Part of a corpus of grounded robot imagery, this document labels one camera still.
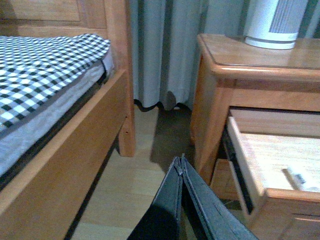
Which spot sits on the wooden drawer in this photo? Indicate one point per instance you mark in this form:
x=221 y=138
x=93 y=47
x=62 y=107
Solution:
x=225 y=183
x=261 y=144

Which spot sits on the white cylindrical air purifier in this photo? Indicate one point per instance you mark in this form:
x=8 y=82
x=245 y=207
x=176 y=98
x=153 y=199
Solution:
x=274 y=24

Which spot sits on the wooden bed frame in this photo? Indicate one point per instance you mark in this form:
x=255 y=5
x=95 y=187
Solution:
x=42 y=201

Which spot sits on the wooden nightstand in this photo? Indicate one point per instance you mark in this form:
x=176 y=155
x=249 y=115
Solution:
x=235 y=75

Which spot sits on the black white checkered sheet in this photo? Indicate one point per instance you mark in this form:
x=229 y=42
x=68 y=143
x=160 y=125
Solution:
x=34 y=69

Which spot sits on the grey mattress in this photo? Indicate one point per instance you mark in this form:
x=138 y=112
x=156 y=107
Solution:
x=20 y=137

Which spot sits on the white item in drawer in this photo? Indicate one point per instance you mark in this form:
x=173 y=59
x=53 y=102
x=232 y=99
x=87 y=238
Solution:
x=301 y=180

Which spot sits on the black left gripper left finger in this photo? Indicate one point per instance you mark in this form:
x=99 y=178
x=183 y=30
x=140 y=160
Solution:
x=162 y=219

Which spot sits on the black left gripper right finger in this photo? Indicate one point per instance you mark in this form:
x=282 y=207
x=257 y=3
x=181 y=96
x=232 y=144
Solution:
x=208 y=217

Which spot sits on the grey curtain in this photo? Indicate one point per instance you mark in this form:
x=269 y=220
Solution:
x=165 y=53

